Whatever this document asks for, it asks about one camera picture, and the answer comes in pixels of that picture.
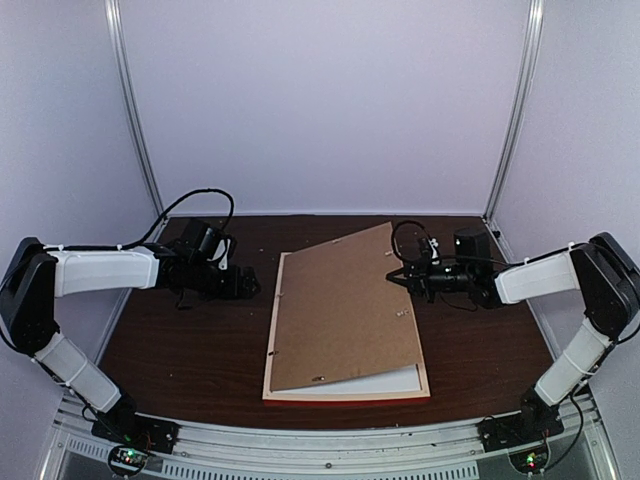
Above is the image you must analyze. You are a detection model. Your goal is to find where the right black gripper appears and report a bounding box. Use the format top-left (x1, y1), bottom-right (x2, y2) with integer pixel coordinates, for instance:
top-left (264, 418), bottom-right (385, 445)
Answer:
top-left (387, 251), bottom-right (473, 304)

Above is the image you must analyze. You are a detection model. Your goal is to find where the brown cardboard backing board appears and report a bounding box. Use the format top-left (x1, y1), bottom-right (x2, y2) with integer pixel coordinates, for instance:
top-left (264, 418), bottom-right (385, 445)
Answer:
top-left (268, 221), bottom-right (426, 394)

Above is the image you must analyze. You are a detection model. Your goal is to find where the canyon woman photo print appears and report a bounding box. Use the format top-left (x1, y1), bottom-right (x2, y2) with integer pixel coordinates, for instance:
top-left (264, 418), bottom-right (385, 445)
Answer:
top-left (269, 364), bottom-right (429, 396)

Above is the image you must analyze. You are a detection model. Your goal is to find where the red wooden picture frame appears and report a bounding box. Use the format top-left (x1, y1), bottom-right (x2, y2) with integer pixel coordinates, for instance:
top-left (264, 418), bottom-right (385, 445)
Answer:
top-left (262, 249), bottom-right (432, 407)

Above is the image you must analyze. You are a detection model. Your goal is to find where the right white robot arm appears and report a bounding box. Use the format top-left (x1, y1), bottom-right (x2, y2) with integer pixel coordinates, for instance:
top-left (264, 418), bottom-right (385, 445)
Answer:
top-left (386, 228), bottom-right (639, 442)

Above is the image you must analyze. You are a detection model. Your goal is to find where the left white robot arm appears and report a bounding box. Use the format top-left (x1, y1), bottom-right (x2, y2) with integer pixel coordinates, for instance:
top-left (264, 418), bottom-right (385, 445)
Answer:
top-left (1, 220), bottom-right (260, 444)

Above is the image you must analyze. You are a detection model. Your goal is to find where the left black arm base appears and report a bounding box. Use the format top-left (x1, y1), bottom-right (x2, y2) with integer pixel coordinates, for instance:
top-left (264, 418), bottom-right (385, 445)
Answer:
top-left (89, 393), bottom-right (179, 454)

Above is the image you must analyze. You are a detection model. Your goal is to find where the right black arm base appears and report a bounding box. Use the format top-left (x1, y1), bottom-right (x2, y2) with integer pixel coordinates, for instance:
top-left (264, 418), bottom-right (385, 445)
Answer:
top-left (477, 387), bottom-right (564, 452)

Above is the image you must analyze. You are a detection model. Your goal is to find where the left circuit board with leds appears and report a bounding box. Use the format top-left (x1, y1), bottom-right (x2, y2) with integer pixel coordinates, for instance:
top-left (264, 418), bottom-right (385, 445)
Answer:
top-left (107, 445), bottom-right (150, 476)

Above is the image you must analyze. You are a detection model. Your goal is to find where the circuit board with leds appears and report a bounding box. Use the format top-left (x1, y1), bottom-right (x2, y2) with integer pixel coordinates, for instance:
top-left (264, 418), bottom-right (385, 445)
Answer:
top-left (509, 450), bottom-right (549, 475)
top-left (107, 445), bottom-right (150, 476)

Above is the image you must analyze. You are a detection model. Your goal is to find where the right circuit board with leds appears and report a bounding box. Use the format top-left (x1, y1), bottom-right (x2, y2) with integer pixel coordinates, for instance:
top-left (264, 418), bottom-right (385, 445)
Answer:
top-left (509, 450), bottom-right (549, 475)

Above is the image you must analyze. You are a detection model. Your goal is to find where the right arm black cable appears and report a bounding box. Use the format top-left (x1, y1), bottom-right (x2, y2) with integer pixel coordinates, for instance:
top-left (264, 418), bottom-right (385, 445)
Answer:
top-left (390, 219), bottom-right (501, 311)

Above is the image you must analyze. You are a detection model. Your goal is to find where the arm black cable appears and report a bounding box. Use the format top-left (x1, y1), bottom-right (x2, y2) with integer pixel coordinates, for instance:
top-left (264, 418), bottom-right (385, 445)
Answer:
top-left (119, 187), bottom-right (236, 251)
top-left (390, 219), bottom-right (501, 311)

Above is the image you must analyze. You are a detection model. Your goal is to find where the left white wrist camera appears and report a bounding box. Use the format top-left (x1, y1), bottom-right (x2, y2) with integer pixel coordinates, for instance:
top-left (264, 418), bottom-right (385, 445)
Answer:
top-left (212, 235), bottom-right (235, 271)

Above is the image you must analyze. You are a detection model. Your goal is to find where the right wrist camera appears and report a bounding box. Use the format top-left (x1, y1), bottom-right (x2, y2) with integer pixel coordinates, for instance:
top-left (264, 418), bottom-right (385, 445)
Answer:
top-left (417, 237), bottom-right (441, 263)

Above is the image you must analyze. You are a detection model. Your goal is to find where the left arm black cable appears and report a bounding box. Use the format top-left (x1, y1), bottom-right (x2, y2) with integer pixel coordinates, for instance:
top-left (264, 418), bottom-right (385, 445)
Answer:
top-left (119, 187), bottom-right (236, 251)

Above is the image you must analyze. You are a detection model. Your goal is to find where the front aluminium rail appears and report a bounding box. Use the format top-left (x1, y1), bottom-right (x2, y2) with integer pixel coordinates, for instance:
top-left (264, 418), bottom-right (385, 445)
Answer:
top-left (39, 384), bottom-right (624, 480)

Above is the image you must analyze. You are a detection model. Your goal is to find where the left aluminium corner post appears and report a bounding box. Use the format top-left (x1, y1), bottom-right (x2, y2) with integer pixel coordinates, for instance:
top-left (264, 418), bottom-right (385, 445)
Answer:
top-left (104, 0), bottom-right (164, 215)

